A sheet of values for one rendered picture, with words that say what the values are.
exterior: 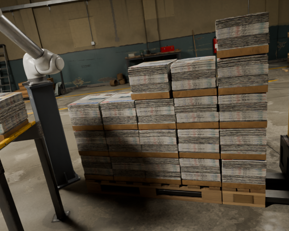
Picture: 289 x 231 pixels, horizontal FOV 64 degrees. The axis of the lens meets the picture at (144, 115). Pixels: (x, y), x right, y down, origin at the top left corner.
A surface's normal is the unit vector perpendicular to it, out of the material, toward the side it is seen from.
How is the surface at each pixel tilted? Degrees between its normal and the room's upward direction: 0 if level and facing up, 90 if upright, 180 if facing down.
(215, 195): 90
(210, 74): 90
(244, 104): 90
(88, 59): 90
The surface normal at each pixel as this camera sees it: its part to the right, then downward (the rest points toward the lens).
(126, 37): 0.01, 0.29
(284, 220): -0.13, -0.95
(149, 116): -0.29, 0.31
